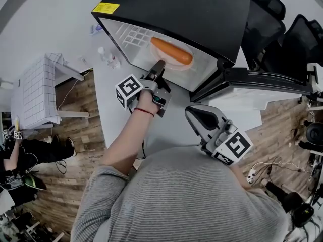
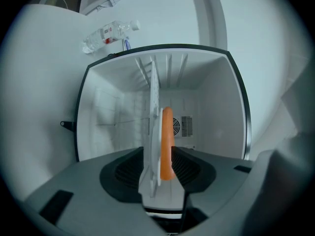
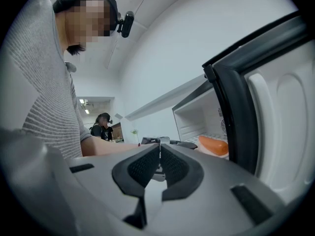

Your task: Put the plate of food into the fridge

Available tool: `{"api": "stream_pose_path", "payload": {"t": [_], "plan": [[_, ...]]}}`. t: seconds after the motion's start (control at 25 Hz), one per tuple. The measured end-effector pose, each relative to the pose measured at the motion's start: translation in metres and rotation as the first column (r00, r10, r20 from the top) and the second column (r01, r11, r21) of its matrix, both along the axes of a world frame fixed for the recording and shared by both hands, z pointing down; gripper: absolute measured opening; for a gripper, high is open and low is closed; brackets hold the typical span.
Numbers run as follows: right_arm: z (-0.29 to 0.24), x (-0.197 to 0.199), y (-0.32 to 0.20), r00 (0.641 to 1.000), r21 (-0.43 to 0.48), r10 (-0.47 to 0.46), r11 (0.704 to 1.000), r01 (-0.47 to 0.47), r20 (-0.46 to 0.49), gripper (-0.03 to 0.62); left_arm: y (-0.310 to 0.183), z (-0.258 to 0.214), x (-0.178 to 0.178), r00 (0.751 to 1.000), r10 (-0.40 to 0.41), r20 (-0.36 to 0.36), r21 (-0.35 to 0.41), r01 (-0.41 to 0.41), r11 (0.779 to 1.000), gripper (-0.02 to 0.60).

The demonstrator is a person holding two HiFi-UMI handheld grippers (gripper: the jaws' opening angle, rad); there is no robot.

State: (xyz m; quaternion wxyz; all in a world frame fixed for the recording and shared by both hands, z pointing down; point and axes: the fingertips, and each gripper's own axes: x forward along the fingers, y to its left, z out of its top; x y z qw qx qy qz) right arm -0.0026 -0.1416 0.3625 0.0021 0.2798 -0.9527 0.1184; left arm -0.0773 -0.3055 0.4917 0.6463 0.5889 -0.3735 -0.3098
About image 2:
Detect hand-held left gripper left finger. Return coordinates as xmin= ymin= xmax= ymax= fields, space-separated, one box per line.
xmin=24 ymin=146 xmax=163 ymax=234

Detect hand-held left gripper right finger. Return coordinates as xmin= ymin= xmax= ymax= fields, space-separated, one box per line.
xmin=171 ymin=146 xmax=254 ymax=234

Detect white fridge with black rim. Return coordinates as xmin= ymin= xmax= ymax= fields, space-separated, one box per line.
xmin=74 ymin=43 xmax=252 ymax=162

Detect clear plastic water bottle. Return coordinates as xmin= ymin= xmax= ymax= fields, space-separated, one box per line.
xmin=81 ymin=19 xmax=141 ymax=55

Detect black metal hinge bracket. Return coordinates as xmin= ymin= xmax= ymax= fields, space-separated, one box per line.
xmin=60 ymin=120 xmax=75 ymax=133

